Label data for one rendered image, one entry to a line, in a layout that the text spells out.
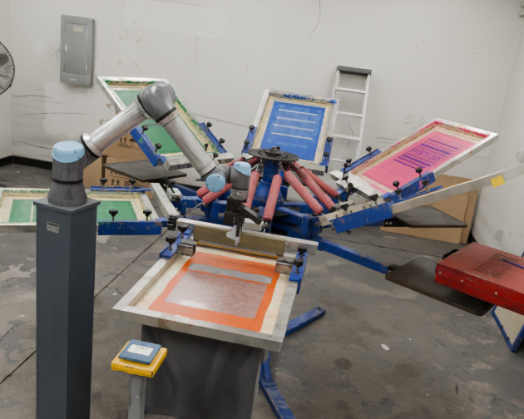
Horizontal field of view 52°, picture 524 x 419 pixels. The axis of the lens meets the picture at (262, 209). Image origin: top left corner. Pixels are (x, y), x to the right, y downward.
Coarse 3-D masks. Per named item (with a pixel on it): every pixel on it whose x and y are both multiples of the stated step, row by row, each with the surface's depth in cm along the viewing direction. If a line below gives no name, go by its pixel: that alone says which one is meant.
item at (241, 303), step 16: (256, 272) 233; (272, 272) 236; (224, 288) 214; (240, 288) 216; (256, 288) 218; (272, 288) 220; (224, 304) 201; (240, 304) 203; (256, 304) 205; (208, 320) 189; (224, 320) 190; (240, 320) 192; (256, 320) 193
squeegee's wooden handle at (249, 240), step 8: (200, 224) 238; (200, 232) 237; (208, 232) 237; (216, 232) 236; (224, 232) 235; (240, 232) 235; (208, 240) 238; (216, 240) 237; (224, 240) 237; (232, 240) 236; (240, 240) 235; (248, 240) 235; (256, 240) 234; (264, 240) 233; (272, 240) 233; (280, 240) 232; (248, 248) 236; (256, 248) 235; (264, 248) 234; (272, 248) 234; (280, 248) 233; (280, 256) 234
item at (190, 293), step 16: (208, 256) 243; (224, 256) 246; (192, 272) 225; (176, 288) 209; (192, 288) 211; (208, 288) 212; (160, 304) 195; (176, 304) 197; (192, 304) 198; (208, 304) 200
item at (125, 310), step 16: (176, 256) 237; (288, 256) 246; (160, 272) 216; (144, 288) 200; (288, 288) 213; (128, 304) 186; (288, 304) 200; (128, 320) 182; (144, 320) 181; (160, 320) 180; (176, 320) 179; (192, 320) 181; (288, 320) 191; (208, 336) 178; (224, 336) 177; (240, 336) 176; (256, 336) 176; (272, 336) 177
